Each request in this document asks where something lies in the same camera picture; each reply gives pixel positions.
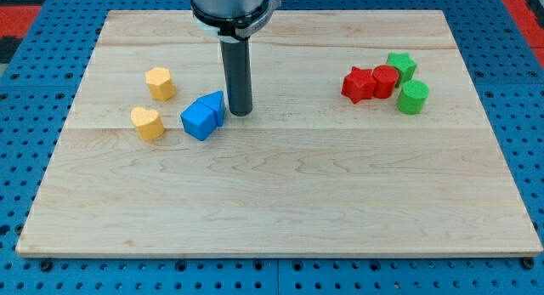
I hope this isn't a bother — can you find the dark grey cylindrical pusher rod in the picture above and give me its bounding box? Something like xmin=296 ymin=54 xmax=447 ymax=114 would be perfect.
xmin=220 ymin=40 xmax=252 ymax=116

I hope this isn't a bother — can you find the blue triangle block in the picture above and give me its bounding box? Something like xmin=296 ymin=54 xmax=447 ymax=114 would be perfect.
xmin=197 ymin=90 xmax=226 ymax=127

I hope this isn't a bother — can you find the blue cube block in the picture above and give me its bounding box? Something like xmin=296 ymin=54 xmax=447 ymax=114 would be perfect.
xmin=180 ymin=102 xmax=218 ymax=141

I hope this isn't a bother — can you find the yellow hexagon block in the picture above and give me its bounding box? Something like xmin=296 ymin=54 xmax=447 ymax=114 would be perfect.
xmin=145 ymin=67 xmax=176 ymax=101

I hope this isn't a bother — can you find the yellow heart block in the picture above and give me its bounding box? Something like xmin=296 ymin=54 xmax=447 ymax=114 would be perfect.
xmin=130 ymin=107 xmax=165 ymax=141

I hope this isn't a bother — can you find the red star block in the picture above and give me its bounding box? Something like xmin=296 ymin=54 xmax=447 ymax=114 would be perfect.
xmin=341 ymin=66 xmax=377 ymax=104

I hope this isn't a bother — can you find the red cylinder block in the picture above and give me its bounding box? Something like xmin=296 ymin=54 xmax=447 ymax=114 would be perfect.
xmin=372 ymin=65 xmax=400 ymax=99

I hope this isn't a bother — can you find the light wooden board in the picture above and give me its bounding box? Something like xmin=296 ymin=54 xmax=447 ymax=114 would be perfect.
xmin=16 ymin=10 xmax=542 ymax=258

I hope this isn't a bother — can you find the green star block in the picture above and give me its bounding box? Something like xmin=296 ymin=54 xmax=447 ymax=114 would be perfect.
xmin=386 ymin=52 xmax=417 ymax=87

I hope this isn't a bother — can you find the green cylinder block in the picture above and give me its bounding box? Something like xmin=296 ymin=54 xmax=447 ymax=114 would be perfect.
xmin=396 ymin=80 xmax=429 ymax=115

